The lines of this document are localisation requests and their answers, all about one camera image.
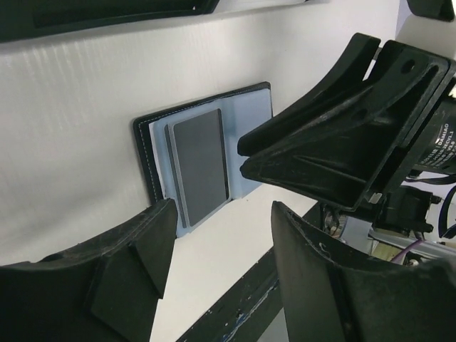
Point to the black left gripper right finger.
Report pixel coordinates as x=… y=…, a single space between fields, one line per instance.
x=333 y=292

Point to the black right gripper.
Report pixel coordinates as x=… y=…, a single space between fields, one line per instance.
x=381 y=120

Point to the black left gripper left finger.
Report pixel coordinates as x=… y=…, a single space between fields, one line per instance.
x=104 y=289

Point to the black leather card holder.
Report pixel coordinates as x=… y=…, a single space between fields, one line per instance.
x=242 y=111

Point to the black right bin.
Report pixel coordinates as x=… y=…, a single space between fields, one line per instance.
x=440 y=10

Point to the black bin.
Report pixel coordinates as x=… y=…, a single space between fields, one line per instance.
x=38 y=18
x=440 y=10

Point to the black left bin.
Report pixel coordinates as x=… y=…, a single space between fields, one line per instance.
x=38 y=18

